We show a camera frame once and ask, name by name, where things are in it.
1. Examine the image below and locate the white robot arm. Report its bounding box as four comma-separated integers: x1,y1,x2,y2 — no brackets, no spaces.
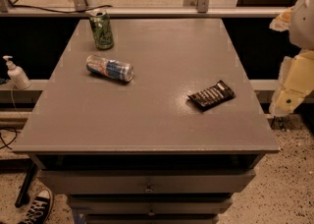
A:
269,0,314,117

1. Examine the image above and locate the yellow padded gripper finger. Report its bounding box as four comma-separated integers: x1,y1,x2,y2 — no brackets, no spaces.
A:
269,50,314,117

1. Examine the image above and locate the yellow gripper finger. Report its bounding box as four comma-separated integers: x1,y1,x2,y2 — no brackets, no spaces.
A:
269,7,293,31

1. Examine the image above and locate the black table leg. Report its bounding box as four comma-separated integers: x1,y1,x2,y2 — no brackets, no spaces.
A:
15,163,37,208

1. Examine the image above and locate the grey drawer cabinet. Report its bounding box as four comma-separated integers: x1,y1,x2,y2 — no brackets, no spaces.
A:
14,19,279,224

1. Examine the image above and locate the black snack packet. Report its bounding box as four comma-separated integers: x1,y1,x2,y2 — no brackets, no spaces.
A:
188,80,236,111

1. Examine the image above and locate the green soda can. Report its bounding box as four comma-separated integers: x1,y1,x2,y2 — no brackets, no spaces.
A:
89,9,114,50

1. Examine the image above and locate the red bull can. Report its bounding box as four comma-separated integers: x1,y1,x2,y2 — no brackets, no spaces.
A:
86,55,133,83

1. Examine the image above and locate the black canvas sneaker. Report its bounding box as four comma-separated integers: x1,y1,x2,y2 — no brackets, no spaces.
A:
18,189,53,224

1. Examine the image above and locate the black cable on ledge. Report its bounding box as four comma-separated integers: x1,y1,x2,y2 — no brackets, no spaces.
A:
0,0,114,15

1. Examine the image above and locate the black cable on floor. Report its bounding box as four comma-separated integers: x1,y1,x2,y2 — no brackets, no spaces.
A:
0,126,19,151

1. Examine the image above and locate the white pump bottle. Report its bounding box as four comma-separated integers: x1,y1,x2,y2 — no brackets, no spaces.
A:
3,55,31,89

